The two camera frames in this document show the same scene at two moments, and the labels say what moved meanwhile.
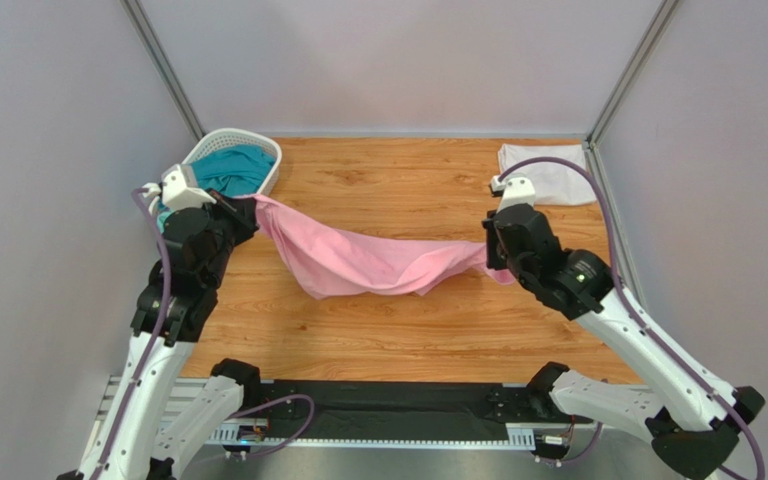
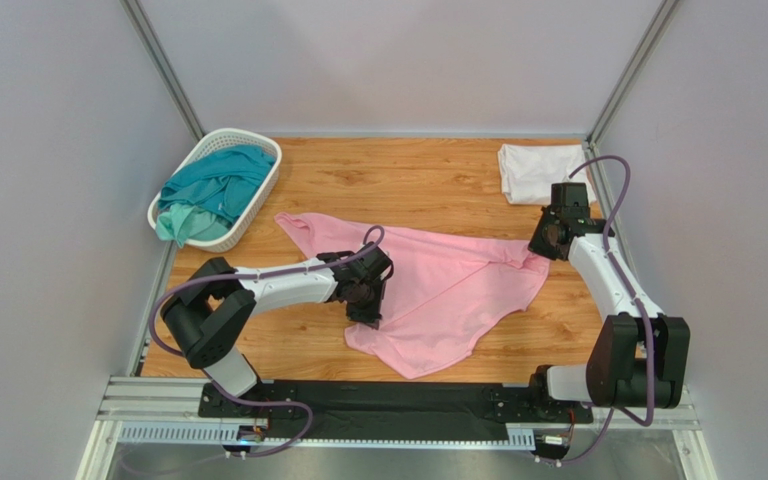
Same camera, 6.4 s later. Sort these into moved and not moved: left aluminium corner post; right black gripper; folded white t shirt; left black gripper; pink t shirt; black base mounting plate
Moved: right black gripper; left black gripper; pink t shirt
Not moved: left aluminium corner post; folded white t shirt; black base mounting plate
